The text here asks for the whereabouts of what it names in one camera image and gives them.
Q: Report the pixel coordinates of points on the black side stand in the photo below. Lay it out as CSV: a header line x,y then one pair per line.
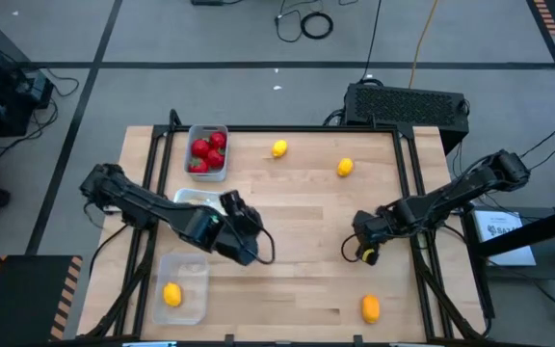
x,y
552,270

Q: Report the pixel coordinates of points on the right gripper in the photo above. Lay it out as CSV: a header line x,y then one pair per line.
x,y
371,229

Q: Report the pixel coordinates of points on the black table frame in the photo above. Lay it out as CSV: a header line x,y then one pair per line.
x,y
282,128

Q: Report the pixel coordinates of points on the clear plastic bin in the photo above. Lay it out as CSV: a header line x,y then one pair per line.
x,y
191,308

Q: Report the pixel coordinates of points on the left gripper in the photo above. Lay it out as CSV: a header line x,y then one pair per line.
x,y
239,243

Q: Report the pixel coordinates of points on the black computer case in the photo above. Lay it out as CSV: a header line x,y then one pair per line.
x,y
403,111

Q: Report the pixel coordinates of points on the white plastic tray basket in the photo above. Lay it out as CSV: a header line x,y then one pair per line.
x,y
181,196

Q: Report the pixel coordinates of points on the white printed paper sheet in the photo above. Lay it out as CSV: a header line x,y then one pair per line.
x,y
504,236

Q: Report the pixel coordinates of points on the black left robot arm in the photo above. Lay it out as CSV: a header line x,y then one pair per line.
x,y
138,200

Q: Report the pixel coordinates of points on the small grey plastic basket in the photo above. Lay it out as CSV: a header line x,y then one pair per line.
x,y
207,177

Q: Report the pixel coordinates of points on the red strawberry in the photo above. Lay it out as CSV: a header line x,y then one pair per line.
x,y
218,140
200,147
215,158
198,166

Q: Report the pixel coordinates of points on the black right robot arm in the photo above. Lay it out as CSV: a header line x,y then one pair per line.
x,y
451,197

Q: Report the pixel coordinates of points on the black diagonal beam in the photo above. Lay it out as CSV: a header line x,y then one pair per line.
x,y
537,230

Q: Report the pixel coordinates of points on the black power strip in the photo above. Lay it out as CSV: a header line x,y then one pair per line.
x,y
207,2

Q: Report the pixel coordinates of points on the yellow lemon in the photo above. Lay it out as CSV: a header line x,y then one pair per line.
x,y
370,309
345,168
172,294
280,149
368,256

